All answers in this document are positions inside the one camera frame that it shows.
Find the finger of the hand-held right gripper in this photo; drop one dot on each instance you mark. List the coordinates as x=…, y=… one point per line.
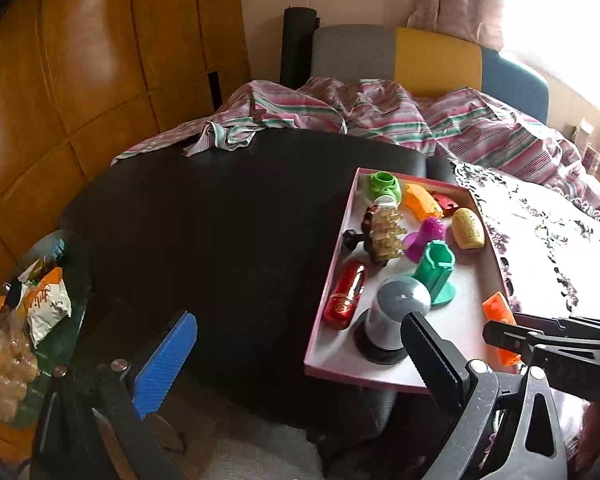
x=570, y=322
x=510, y=335

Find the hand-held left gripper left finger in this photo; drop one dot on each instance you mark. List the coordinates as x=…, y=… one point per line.
x=165, y=360

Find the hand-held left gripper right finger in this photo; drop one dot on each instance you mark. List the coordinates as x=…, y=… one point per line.
x=430, y=360

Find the orange cube blocks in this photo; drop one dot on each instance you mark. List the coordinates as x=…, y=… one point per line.
x=497, y=310

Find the pink cardboard box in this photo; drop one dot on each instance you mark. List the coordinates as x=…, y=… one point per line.
x=465, y=305

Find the grey jar with black lid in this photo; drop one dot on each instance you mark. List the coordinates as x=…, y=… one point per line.
x=395, y=310

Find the green flanged plastic toy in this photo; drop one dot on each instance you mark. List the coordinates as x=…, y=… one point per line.
x=435, y=270

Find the red glossy capsule case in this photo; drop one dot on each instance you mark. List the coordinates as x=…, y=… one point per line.
x=345, y=292

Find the yellow half egg shell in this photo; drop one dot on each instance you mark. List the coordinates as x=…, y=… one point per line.
x=467, y=227

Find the purple half egg shell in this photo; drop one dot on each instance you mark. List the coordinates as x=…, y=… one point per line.
x=425, y=235

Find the brown beige brush toy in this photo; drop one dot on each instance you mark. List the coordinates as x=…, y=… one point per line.
x=380, y=240

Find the small red plastic toy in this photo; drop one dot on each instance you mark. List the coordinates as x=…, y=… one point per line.
x=445, y=204

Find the orange curved plastic toy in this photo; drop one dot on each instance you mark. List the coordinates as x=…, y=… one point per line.
x=420, y=202

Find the light green round toy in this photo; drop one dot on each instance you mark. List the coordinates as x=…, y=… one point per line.
x=380, y=185

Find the white embroidered floral tablecloth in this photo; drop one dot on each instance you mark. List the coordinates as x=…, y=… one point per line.
x=555, y=240

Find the green glass side table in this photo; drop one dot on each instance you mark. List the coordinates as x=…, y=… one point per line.
x=77, y=280

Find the orange white snack bag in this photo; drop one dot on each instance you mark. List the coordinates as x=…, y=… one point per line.
x=45, y=305

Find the clear bag of yellow snacks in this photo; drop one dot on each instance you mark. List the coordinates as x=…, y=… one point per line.
x=5, y=375

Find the small purple box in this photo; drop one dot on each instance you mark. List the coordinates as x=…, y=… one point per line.
x=592, y=160

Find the small white box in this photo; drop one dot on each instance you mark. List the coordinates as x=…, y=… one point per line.
x=584, y=132

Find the pink green striped blanket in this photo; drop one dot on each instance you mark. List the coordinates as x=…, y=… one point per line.
x=480, y=130

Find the grey yellow blue headboard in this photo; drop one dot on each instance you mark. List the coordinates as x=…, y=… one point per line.
x=435, y=60

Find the window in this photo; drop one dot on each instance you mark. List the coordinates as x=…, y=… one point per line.
x=555, y=20

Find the wooden wardrobe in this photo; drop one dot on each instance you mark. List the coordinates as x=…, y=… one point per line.
x=80, y=60

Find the black rolled mat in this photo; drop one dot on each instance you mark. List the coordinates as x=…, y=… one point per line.
x=297, y=45

